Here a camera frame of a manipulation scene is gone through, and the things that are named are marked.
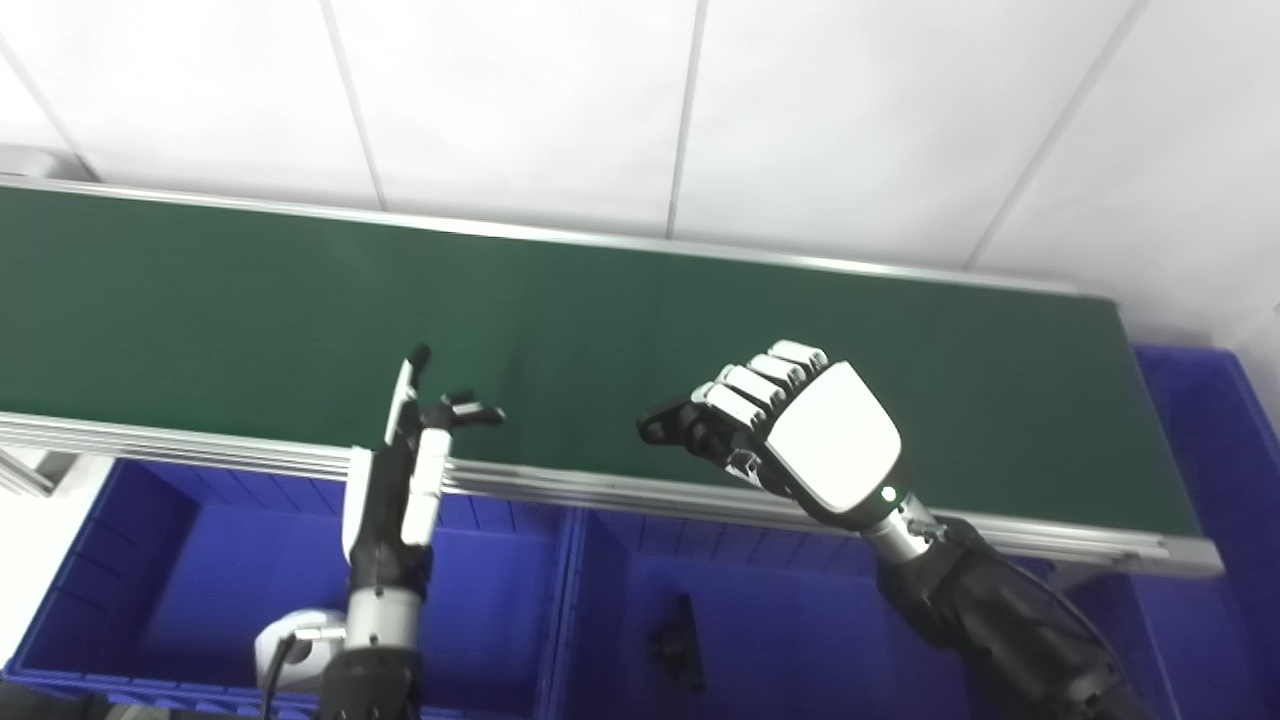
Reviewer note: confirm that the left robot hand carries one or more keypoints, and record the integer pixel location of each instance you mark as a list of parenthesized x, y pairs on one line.
[(385, 510)]

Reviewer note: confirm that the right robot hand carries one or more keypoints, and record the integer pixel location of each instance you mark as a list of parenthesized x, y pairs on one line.
[(830, 440)]

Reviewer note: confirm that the black flanged machine part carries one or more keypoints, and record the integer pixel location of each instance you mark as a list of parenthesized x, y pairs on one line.
[(672, 420)]

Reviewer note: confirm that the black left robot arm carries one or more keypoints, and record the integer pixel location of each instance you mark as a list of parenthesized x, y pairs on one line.
[(375, 670)]

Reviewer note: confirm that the white cube part with hole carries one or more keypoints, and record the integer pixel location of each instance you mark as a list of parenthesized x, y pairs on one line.
[(300, 650)]

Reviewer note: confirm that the blue bin with black part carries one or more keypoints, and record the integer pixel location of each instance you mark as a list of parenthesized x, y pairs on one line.
[(800, 620)]

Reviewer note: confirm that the blue bin with white part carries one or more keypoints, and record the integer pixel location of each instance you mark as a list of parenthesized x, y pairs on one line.
[(200, 580)]

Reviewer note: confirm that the green conveyor belt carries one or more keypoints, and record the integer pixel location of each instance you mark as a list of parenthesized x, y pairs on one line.
[(620, 492), (300, 300)]

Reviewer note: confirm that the empty blue plastic bin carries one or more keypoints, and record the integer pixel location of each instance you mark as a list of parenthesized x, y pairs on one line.
[(1200, 460)]

